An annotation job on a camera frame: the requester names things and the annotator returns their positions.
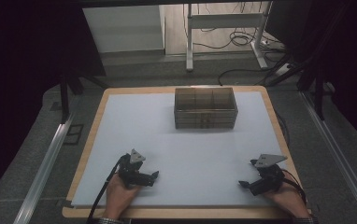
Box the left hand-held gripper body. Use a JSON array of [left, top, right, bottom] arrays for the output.
[[117, 148, 155, 189]]

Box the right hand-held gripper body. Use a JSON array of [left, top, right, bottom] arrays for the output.
[[249, 153, 289, 197]]

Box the person's left hand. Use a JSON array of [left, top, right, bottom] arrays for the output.
[[102, 173, 144, 220]]

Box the person's right hand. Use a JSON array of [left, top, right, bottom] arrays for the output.
[[262, 172, 311, 218]]

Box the white table mat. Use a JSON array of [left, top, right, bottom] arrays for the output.
[[70, 91, 293, 209]]

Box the person's left sleeve cuff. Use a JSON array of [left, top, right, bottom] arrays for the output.
[[97, 217, 126, 224]]

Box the person's sleeve cuff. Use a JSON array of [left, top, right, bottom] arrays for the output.
[[292, 216, 321, 224], [97, 217, 126, 224]]

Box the person's right sleeve cuff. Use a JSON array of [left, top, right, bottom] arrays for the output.
[[292, 216, 321, 224]]

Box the transparent grey drawer box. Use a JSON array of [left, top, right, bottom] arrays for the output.
[[173, 87, 239, 131]]

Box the black metal stand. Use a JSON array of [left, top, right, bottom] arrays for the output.
[[297, 62, 328, 121], [58, 72, 109, 124]]

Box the white panel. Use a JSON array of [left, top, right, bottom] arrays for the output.
[[82, 5, 165, 54]]

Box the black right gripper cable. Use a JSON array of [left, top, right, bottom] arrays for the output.
[[279, 168, 307, 204]]

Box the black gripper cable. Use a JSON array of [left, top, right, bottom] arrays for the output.
[[279, 168, 307, 204], [86, 155, 128, 224]]

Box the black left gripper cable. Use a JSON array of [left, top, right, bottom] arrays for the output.
[[86, 155, 128, 224]]

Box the black cable beside table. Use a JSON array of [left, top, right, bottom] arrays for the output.
[[275, 112, 292, 147]]

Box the aluminium rail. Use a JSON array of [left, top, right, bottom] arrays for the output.
[[12, 114, 76, 224], [300, 91, 357, 224]]

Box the long black floor cable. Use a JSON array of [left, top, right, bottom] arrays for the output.
[[218, 55, 290, 87]]

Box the coiled black floor cable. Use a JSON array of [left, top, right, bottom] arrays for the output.
[[228, 28, 253, 49]]

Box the white metal desk frame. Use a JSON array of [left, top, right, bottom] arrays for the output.
[[185, 1, 275, 73]]

